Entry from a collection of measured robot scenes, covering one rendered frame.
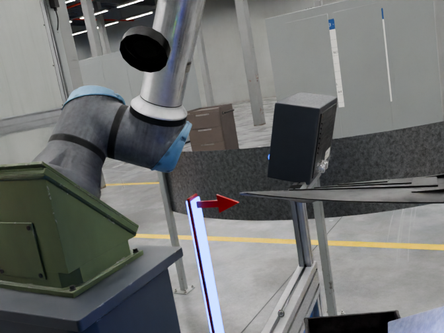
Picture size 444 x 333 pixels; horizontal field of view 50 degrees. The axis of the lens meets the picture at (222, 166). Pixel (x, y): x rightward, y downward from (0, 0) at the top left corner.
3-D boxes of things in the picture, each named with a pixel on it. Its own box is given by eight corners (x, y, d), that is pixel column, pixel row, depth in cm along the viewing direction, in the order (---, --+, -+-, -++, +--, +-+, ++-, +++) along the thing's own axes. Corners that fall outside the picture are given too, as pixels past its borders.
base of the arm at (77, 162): (4, 177, 91) (26, 134, 95) (65, 211, 101) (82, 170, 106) (51, 170, 82) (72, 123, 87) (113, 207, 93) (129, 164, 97)
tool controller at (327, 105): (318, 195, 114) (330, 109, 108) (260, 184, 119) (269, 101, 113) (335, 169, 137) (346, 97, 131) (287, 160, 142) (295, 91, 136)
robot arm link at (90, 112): (53, 154, 101) (76, 103, 107) (115, 171, 102) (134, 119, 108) (43, 127, 91) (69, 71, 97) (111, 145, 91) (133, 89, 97)
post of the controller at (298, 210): (311, 267, 113) (300, 187, 109) (298, 267, 114) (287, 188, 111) (314, 261, 116) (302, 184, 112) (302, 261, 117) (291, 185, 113)
